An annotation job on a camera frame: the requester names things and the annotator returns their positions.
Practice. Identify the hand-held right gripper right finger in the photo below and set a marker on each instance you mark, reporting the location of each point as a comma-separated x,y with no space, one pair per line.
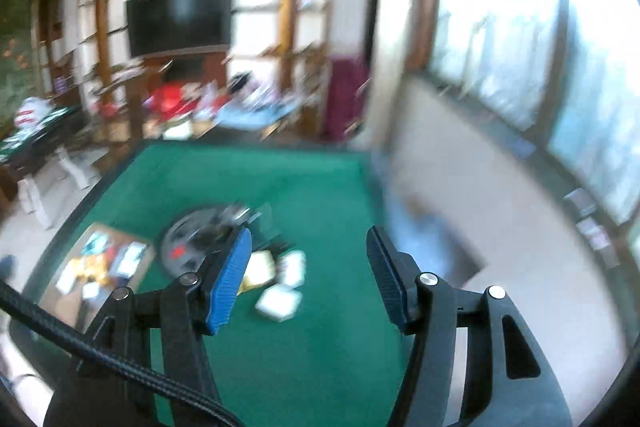
389,279

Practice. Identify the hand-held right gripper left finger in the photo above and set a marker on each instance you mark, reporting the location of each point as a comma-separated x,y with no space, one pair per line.
227,279

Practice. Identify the cardboard box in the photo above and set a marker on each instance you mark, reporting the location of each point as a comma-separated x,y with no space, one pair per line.
97,272

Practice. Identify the cream rectangular box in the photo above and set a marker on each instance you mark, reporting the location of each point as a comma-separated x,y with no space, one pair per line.
260,271

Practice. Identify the white power adapter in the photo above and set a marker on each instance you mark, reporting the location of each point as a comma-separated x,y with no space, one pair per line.
278,303

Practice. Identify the grey box with white label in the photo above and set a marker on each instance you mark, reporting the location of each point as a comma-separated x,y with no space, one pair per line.
292,268

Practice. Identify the maroon garment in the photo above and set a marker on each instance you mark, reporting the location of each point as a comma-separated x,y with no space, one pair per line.
345,99

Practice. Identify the red item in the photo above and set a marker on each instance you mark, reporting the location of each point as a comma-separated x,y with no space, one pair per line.
172,99

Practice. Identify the wooden chair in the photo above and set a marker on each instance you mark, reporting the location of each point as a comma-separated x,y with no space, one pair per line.
125,102

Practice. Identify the dark coffee table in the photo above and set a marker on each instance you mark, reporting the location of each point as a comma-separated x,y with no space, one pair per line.
45,142

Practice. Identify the white plastic bag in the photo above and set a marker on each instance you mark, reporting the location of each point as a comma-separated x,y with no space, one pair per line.
31,112

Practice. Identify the black flat television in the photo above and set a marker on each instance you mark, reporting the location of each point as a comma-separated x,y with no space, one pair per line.
180,19

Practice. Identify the window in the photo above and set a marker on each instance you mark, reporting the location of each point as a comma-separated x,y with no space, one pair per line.
530,32

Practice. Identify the wooden wall cabinet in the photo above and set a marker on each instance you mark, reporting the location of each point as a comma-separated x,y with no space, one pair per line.
200,7

